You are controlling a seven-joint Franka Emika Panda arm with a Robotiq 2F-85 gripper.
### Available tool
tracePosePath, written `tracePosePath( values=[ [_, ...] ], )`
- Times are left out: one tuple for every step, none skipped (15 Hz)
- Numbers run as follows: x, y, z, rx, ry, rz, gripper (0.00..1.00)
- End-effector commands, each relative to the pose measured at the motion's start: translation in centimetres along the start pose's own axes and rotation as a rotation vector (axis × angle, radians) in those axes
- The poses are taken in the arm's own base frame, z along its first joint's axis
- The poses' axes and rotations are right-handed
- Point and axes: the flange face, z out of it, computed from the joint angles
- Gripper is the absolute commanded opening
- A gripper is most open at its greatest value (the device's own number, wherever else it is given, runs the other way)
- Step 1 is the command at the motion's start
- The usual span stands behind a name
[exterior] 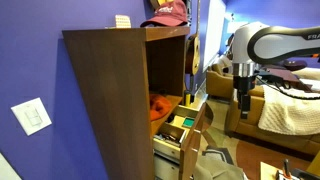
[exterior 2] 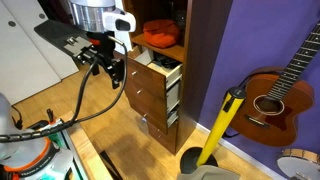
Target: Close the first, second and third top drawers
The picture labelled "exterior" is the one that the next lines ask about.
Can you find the patterned floor rug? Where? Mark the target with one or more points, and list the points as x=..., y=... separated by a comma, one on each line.
x=246, y=152

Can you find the maroon baseball cap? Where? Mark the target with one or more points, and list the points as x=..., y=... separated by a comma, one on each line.
x=171, y=14

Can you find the tan leather sofa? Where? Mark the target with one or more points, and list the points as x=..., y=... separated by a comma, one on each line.
x=219, y=83

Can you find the acoustic guitar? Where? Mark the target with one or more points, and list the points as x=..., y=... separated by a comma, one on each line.
x=193, y=48

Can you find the green box in drawer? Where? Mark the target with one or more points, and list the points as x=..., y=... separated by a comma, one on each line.
x=188, y=122

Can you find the orange beanie hat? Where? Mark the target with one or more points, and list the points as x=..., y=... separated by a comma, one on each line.
x=159, y=106

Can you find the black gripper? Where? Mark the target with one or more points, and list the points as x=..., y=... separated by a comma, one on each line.
x=243, y=85

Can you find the white light switch plate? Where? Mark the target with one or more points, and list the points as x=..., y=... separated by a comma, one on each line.
x=32, y=116

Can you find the beige perforated card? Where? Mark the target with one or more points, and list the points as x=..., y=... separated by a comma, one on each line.
x=122, y=21

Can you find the cream knitted blanket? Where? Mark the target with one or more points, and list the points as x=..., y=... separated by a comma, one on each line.
x=290, y=111

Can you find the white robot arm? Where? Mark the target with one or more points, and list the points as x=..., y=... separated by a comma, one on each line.
x=257, y=43

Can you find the grey cloth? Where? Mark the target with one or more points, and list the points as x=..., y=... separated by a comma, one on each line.
x=208, y=168

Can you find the brown wooden drawer cabinet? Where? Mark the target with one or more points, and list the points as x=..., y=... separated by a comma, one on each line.
x=117, y=70

